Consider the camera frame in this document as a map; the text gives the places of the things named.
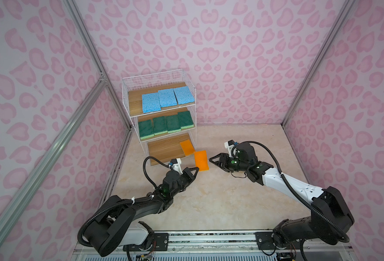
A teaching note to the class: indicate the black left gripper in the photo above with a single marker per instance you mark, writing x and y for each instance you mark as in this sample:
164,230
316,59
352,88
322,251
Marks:
190,177

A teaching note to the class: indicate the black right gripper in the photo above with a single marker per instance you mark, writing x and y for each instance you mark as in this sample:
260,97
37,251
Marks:
224,157

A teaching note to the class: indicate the orange sponge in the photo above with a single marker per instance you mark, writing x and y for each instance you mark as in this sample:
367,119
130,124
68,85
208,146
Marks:
187,147
201,160

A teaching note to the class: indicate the green scouring pad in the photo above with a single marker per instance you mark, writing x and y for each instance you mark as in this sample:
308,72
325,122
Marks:
159,125
185,120
173,123
146,129

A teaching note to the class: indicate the blue sponge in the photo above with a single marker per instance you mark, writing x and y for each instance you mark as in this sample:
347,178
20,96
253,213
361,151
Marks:
183,95
150,103
167,98

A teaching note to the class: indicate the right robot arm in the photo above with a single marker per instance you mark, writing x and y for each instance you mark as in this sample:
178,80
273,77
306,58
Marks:
330,218

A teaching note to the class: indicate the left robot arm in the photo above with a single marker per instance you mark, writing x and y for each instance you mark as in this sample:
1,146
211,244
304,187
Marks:
105,230

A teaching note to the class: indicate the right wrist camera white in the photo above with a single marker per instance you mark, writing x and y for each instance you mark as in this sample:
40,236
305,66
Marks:
229,145

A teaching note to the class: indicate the white wire three-tier shelf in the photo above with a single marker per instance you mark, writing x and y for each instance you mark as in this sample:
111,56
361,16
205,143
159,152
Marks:
167,145

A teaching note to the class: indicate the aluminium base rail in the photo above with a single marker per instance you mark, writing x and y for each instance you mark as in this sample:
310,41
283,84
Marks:
236,245

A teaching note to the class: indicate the aluminium frame left corner post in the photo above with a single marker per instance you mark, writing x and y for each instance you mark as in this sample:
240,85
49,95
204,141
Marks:
89,44

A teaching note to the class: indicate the aluminium frame corner post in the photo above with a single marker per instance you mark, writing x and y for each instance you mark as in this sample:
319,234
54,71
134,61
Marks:
337,26
89,44

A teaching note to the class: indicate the aluminium frame right corner post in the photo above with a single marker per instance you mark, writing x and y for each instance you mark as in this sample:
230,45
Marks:
337,26

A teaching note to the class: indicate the aluminium diagonal frame bar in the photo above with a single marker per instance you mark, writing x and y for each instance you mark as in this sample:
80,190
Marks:
23,197

